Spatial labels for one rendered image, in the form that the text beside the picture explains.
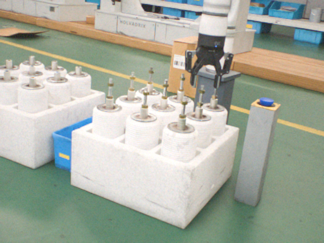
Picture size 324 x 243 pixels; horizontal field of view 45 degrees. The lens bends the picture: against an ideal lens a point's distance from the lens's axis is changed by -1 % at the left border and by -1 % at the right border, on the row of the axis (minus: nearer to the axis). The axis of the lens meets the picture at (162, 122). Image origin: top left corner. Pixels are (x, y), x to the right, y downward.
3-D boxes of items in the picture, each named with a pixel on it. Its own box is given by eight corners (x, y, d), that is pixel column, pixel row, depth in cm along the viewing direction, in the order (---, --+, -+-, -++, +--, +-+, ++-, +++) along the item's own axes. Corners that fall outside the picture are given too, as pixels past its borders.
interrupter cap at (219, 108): (200, 110, 124) (200, 108, 124) (201, 104, 131) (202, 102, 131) (224, 114, 123) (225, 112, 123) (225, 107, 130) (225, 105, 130)
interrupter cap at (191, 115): (213, 116, 120) (213, 114, 120) (207, 124, 113) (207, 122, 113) (189, 112, 122) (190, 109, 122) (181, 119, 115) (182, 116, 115)
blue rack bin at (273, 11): (278, 15, 591) (280, 1, 584) (303, 19, 572) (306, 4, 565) (266, 16, 552) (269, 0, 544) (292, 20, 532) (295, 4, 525)
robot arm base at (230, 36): (212, 67, 163) (218, 25, 157) (232, 72, 158) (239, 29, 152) (201, 70, 156) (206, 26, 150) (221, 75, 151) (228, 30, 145)
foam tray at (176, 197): (136, 145, 155) (140, 102, 149) (231, 175, 139) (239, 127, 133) (70, 185, 122) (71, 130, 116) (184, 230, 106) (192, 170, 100)
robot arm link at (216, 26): (217, 30, 117) (220, 9, 115) (233, 37, 107) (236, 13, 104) (188, 28, 114) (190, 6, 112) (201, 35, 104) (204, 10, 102)
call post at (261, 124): (240, 190, 130) (257, 99, 119) (261, 197, 127) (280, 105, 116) (233, 199, 124) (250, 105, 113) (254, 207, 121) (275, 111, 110)
